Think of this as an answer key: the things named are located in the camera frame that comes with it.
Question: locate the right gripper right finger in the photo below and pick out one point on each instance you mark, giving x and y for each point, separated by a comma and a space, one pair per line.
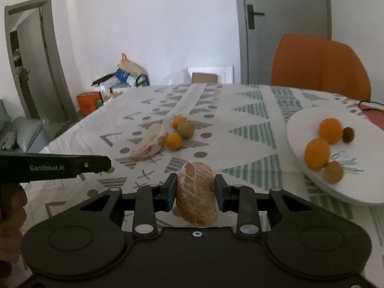
240, 200

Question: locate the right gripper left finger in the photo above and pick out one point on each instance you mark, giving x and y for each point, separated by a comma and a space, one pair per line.
150, 200

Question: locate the peeled pomelo piece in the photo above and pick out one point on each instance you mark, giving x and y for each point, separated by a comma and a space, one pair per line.
195, 194

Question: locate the pomelo peel piece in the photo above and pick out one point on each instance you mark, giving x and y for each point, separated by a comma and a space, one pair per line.
151, 144

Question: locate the small orange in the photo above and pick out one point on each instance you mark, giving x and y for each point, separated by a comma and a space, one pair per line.
177, 120
174, 141

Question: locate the small orange back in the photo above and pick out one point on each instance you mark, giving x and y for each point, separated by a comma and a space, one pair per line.
177, 120

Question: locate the large orange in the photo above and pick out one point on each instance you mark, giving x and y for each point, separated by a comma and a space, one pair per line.
317, 154

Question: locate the medium orange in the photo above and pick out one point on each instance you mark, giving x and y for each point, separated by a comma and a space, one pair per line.
331, 130

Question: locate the brown lychee fruit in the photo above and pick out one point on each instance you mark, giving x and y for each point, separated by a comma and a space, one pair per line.
348, 135

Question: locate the person's left hand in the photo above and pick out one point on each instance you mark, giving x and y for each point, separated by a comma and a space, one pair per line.
13, 217

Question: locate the grey-green sofa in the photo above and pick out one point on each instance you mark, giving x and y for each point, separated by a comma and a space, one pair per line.
22, 135

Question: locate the patterned white tablecloth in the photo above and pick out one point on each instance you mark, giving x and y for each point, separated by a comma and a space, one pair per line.
239, 133

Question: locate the green-brown round fruit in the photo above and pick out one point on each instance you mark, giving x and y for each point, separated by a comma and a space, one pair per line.
185, 129

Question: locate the brown longan fruit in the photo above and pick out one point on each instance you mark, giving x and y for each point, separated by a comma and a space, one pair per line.
333, 172

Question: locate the orange box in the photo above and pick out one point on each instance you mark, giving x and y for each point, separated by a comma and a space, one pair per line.
87, 102

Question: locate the pile of bags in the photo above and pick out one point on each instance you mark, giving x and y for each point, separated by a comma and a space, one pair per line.
128, 75

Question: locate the white round plate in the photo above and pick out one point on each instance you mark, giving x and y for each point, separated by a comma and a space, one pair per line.
362, 159

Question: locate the brown cardboard box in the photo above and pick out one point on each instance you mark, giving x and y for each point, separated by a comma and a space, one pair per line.
198, 77

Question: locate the orange chair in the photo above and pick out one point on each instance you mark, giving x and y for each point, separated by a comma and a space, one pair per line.
313, 63

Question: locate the red orange mat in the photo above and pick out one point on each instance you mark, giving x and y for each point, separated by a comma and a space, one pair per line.
374, 111

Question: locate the grey door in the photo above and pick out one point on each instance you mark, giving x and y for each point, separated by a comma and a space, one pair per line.
258, 46

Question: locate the side doorway frame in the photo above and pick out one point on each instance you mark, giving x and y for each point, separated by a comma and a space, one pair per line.
35, 63

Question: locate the black door handle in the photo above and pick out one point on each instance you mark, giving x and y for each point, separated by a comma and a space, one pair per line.
251, 15

